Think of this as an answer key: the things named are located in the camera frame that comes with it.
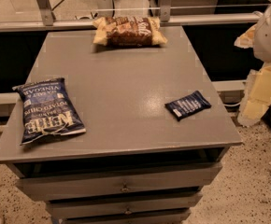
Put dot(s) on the brown and cream chip bag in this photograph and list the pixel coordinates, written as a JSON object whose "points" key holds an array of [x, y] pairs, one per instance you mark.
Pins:
{"points": [[131, 31]]}

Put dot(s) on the large blue kettle chip bag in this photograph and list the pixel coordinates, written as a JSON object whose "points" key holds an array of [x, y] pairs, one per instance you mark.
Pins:
{"points": [[47, 110]]}

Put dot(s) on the small dark blue snack packet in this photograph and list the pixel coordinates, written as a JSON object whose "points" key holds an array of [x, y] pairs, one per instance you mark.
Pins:
{"points": [[188, 105]]}

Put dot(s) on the grey drawer cabinet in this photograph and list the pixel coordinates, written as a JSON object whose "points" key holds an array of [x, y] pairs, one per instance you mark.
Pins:
{"points": [[120, 96]]}

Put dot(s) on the middle grey drawer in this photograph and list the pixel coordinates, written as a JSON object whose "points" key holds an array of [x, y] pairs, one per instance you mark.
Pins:
{"points": [[124, 206]]}

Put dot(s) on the grey drawer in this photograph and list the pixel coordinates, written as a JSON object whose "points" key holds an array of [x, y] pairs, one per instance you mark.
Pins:
{"points": [[175, 216], [122, 182], [124, 206]]}

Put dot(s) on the top grey drawer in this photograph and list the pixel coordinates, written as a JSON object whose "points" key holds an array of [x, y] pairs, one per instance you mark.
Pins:
{"points": [[122, 182]]}

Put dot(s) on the bottom grey drawer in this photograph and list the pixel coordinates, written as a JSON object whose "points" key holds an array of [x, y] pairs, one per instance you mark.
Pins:
{"points": [[175, 216]]}

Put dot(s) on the grey metal railing frame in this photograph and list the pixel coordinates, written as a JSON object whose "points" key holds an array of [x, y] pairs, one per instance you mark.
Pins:
{"points": [[33, 15]]}

